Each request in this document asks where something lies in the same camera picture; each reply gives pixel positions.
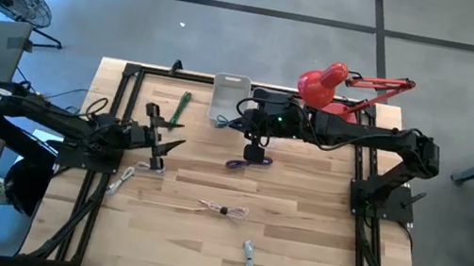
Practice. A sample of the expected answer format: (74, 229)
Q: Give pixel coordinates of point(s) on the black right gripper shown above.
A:
(268, 119)

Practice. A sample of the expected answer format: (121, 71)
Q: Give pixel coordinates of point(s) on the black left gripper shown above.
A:
(141, 136)

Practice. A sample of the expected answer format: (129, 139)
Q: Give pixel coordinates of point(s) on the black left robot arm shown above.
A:
(53, 116)

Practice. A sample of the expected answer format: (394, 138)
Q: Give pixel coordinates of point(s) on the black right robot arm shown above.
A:
(361, 133)

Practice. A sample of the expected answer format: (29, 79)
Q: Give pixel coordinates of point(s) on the clear plastic bin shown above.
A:
(228, 96)

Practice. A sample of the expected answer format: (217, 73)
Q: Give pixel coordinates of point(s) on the small black clamp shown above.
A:
(176, 67)

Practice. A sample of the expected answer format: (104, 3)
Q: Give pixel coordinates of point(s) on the red desk lamp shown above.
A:
(318, 86)

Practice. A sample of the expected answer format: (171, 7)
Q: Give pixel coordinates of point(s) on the black office chair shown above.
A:
(26, 185)

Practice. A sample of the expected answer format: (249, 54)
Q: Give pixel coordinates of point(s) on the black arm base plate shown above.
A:
(397, 208)
(71, 157)

